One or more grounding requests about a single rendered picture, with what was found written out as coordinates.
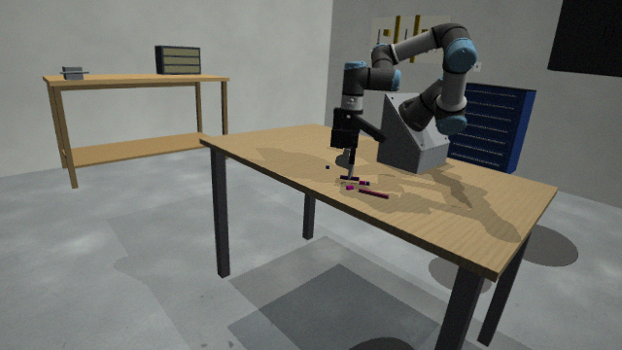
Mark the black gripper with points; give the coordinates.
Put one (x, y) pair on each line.
(342, 137)

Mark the purple rod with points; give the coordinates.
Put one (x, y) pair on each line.
(352, 178)

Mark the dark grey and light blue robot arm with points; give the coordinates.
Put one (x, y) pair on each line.
(459, 55)

